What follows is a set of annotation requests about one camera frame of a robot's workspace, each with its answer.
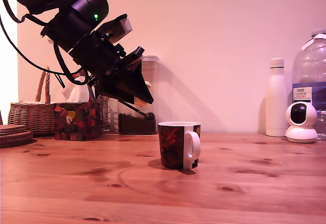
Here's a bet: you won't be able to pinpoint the wicker basket with handle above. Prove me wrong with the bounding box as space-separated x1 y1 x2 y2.
7 66 56 136

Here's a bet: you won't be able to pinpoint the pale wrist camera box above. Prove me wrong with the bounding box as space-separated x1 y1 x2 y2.
98 14 133 45

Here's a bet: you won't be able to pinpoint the clear plastic lidded canister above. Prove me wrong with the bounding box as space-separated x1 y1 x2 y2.
116 55 160 135

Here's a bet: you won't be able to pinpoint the dark floral tissue box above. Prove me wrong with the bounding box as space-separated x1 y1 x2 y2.
53 101 102 142

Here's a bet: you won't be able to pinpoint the metal wire holder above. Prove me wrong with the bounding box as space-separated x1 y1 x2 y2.
100 95 113 133

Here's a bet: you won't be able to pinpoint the white insulated bottle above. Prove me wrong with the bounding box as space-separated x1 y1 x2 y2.
265 58 289 137

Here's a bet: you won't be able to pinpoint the black gripper side cable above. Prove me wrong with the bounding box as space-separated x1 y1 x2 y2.
52 42 90 87

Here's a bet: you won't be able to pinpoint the white tissue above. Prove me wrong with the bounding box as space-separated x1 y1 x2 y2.
62 85 90 103

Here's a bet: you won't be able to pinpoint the large clear water bottle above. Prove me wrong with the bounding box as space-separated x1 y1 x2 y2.
291 29 326 141

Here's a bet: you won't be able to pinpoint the small white round camera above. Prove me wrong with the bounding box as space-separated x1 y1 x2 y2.
284 102 319 144

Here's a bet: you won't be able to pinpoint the black coffee scoop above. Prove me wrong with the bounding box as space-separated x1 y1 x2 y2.
118 99 156 122

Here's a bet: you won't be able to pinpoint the long thin black cable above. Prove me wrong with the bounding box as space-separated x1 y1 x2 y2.
0 15 86 76

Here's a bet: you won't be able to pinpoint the short thick black cable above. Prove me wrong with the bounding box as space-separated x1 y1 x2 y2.
1 0 48 28

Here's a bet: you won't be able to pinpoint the dark floral coffee mug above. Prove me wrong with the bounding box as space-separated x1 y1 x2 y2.
157 121 202 171

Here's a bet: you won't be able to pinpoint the dark coffee beans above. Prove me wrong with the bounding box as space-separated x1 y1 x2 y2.
118 113 157 134

